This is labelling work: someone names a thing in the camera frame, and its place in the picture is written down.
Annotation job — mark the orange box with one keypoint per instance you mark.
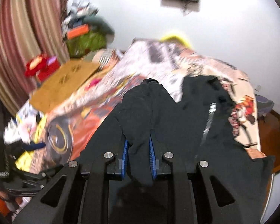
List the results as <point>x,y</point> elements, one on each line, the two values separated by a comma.
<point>78,31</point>

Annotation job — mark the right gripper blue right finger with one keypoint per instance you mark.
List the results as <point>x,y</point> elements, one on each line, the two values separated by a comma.
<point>169,166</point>

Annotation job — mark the grey backpack on floor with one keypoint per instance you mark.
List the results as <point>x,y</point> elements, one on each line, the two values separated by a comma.
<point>264,105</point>

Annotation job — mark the brown wooden lap desk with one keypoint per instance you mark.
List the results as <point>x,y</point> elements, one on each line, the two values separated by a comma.
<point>60,86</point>

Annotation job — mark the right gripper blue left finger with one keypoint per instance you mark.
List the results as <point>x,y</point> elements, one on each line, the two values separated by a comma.
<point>107,163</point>

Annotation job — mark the red striped curtain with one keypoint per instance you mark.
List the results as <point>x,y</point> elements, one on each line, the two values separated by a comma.
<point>27,28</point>

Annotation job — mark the red plush toy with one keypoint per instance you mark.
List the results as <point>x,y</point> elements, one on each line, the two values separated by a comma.
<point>42,67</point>

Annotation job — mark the dark green pillow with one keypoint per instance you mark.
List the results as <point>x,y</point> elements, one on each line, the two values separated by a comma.
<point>98,24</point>

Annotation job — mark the yellow curved foam tube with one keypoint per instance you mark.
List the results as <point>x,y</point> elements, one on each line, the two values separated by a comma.
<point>176,39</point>

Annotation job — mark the black zip hoodie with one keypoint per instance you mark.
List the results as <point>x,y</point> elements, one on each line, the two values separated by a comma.
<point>228,185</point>

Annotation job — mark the newspaper print bed cover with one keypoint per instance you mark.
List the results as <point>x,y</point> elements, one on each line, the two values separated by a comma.
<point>35,140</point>

